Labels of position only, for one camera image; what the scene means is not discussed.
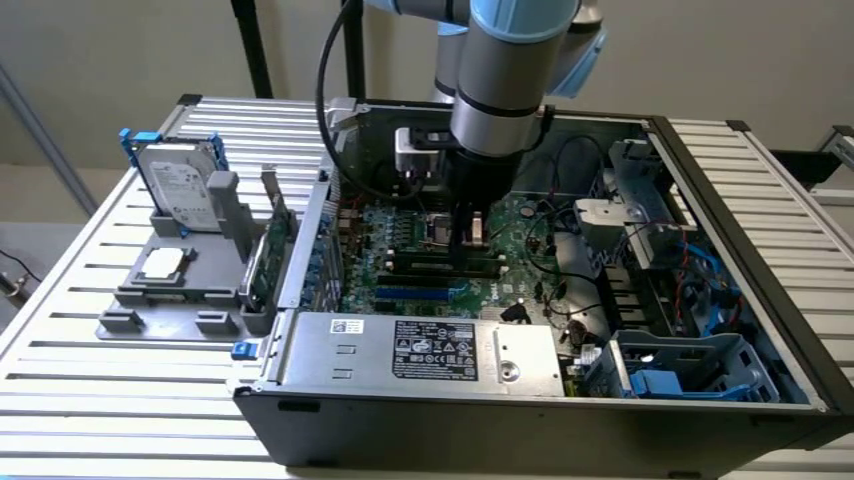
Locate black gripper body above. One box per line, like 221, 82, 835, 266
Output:
440, 147, 523, 208

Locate black RAM slot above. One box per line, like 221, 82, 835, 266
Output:
383, 249, 505, 271
380, 267, 505, 283

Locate blue expansion slot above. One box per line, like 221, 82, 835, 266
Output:
373, 285, 469, 302

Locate CPU socket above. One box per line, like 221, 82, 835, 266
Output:
415, 211, 461, 249

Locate green motherboard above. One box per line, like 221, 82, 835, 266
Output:
331, 191, 603, 332

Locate grey metal drive cage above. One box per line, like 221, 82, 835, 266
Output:
571, 138, 700, 272

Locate green graphics card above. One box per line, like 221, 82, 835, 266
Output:
239, 164, 299, 314

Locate grey power supply unit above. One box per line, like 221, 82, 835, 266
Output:
275, 311, 570, 399

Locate black open PC case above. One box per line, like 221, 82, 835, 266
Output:
225, 96, 854, 469

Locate grey blue disk bay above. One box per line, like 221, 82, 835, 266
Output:
604, 328, 783, 404

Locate silver hard disk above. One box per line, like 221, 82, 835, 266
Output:
136, 141, 225, 234

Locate silver CPU chip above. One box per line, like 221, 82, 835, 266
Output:
141, 247, 188, 278

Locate grey parts rack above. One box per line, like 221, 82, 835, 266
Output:
96, 171, 299, 344

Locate grey metal bar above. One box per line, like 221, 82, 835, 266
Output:
0, 63, 100, 217

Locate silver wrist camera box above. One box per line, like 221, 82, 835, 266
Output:
392, 126, 461, 195

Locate black wire loop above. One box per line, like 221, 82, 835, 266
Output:
547, 134, 610, 237

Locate black stand post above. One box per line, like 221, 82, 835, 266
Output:
341, 0, 369, 107
229, 0, 276, 100

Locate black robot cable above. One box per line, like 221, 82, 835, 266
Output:
315, 0, 428, 202

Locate blue wire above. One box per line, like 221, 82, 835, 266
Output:
671, 238, 746, 343

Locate blue disk bracket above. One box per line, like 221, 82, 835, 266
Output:
117, 128, 232, 237

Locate aluminium frame rail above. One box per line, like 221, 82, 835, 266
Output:
807, 124, 854, 207

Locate thin black cable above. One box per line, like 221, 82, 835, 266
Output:
0, 248, 42, 289

